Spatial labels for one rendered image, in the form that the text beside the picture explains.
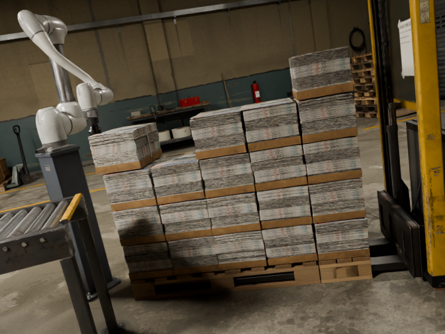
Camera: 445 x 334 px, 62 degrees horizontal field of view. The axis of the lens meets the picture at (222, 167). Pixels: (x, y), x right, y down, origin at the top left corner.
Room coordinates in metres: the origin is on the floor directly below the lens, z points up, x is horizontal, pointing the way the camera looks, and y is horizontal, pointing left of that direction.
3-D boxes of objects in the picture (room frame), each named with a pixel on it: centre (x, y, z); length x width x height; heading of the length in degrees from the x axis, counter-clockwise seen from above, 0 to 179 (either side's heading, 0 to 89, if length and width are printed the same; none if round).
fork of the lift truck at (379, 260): (2.04, -0.42, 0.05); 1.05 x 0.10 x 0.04; 80
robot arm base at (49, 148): (2.41, 1.05, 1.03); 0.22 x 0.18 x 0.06; 139
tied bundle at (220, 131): (2.23, -0.04, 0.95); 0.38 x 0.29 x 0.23; 171
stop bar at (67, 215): (1.62, 0.69, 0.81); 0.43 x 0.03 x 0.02; 12
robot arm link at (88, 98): (2.37, 0.74, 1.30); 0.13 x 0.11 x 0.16; 159
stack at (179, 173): (2.25, 0.10, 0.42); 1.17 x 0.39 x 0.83; 80
